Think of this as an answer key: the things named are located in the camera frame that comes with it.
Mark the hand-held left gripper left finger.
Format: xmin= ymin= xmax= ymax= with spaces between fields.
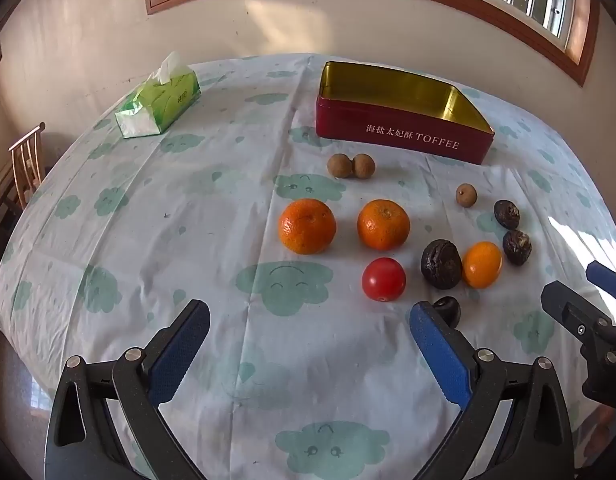
xmin=44 ymin=299 xmax=211 ymax=480

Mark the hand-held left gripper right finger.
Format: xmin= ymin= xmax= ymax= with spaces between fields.
xmin=409 ymin=301 xmax=574 ymax=480

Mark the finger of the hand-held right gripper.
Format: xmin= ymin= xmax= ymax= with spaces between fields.
xmin=585 ymin=260 xmax=616 ymax=307
xmin=540 ymin=281 xmax=616 ymax=361

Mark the glossy dark chestnut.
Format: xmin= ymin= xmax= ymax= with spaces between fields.
xmin=432 ymin=296 xmax=461 ymax=327

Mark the small oval orange citrus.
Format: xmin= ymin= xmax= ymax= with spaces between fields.
xmin=462 ymin=241 xmax=503 ymax=289

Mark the red tomato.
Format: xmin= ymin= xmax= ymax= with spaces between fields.
xmin=361 ymin=257 xmax=407 ymax=303

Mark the orange mandarin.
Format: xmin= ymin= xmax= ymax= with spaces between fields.
xmin=357 ymin=199 xmax=411 ymax=252
xmin=278 ymin=199 xmax=337 ymax=255

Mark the red and gold tin box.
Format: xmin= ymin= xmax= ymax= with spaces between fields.
xmin=315 ymin=61 xmax=495 ymax=166

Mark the large dark water chestnut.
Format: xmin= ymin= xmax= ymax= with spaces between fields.
xmin=420 ymin=239 xmax=463 ymax=290

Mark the cloud print tablecloth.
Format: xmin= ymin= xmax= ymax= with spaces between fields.
xmin=0 ymin=52 xmax=616 ymax=480

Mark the wooden chair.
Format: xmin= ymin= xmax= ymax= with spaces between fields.
xmin=8 ymin=122 xmax=46 ymax=211

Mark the green tissue pack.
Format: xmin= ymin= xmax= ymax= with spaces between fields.
xmin=114 ymin=51 xmax=201 ymax=139

